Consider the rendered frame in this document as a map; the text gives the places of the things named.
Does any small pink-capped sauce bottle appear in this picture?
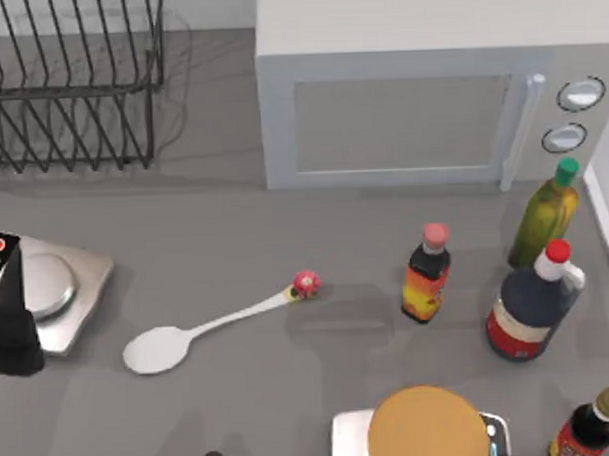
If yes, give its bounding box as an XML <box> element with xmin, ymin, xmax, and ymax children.
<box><xmin>397</xmin><ymin>221</ymin><xmax>454</xmax><ymax>326</ymax></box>

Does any microwave oven door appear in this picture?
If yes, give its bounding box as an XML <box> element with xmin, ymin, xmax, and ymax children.
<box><xmin>257</xmin><ymin>46</ymin><xmax>555</xmax><ymax>191</ymax></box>

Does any white spoon with red ornament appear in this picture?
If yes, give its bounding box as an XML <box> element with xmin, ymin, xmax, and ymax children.
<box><xmin>119</xmin><ymin>268</ymin><xmax>324</xmax><ymax>376</ymax></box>

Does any white kitchen scale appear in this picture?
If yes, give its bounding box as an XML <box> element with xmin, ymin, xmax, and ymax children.
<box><xmin>331</xmin><ymin>404</ymin><xmax>513</xmax><ymax>456</ymax></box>

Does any pale microwave oven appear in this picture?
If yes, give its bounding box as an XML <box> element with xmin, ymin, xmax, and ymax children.
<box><xmin>253</xmin><ymin>0</ymin><xmax>609</xmax><ymax>201</ymax></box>

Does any silver kitchen scale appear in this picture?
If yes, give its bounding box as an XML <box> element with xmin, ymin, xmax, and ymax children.
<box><xmin>14</xmin><ymin>230</ymin><xmax>119</xmax><ymax>359</ymax></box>

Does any round brown bread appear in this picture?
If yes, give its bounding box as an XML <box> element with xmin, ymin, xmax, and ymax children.
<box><xmin>366</xmin><ymin>382</ymin><xmax>490</xmax><ymax>456</ymax></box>

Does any large red-capped dark bottle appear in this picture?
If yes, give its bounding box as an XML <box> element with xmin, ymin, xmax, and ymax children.
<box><xmin>482</xmin><ymin>237</ymin><xmax>589</xmax><ymax>364</ymax></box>

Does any green oil bottle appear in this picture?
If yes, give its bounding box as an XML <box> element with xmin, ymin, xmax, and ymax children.
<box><xmin>503</xmin><ymin>156</ymin><xmax>585</xmax><ymax>271</ymax></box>

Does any small microwave knob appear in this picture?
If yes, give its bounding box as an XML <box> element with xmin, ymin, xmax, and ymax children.
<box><xmin>540</xmin><ymin>121</ymin><xmax>590</xmax><ymax>156</ymax></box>

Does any large microwave knob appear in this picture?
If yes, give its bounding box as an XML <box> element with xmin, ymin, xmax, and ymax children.
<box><xmin>555</xmin><ymin>75</ymin><xmax>609</xmax><ymax>114</ymax></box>

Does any olive-capped dark sauce bottle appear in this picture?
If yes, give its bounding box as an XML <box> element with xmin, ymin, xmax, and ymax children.
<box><xmin>546</xmin><ymin>386</ymin><xmax>609</xmax><ymax>456</ymax></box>

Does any dark wire dish rack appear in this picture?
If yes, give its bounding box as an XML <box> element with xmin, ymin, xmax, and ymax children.
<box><xmin>0</xmin><ymin>0</ymin><xmax>172</xmax><ymax>176</ymax></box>

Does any white microwave door handle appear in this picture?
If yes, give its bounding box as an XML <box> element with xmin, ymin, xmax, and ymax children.
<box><xmin>495</xmin><ymin>72</ymin><xmax>551</xmax><ymax>192</ymax></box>

